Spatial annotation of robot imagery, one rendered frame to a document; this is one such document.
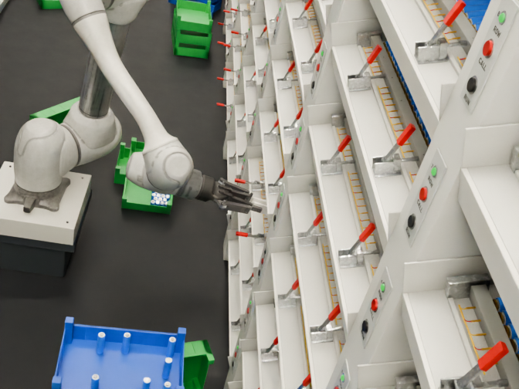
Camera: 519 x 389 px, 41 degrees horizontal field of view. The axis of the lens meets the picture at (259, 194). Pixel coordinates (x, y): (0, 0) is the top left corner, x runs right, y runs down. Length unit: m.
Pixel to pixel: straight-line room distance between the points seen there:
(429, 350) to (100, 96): 1.71
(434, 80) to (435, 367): 0.37
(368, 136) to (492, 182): 0.43
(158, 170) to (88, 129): 0.66
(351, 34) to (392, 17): 0.34
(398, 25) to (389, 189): 0.25
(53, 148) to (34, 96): 1.25
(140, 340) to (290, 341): 0.46
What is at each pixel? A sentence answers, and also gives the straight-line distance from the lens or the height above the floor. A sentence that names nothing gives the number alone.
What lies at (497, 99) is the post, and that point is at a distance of 0.74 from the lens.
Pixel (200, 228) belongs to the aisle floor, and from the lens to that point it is 2.85.
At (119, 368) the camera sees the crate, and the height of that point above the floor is 0.40.
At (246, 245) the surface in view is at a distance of 2.35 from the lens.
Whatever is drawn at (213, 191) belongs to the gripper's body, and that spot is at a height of 0.63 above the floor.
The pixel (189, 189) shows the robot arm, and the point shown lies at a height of 0.64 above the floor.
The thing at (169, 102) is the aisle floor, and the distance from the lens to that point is 3.64.
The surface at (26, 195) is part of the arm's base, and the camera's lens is 2.42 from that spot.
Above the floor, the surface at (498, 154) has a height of 1.48.
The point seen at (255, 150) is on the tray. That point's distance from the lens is 2.41.
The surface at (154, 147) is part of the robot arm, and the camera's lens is 1.80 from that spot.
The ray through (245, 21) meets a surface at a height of 0.50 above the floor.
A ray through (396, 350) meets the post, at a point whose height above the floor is 1.15.
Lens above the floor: 1.82
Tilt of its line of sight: 36 degrees down
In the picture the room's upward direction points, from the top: 15 degrees clockwise
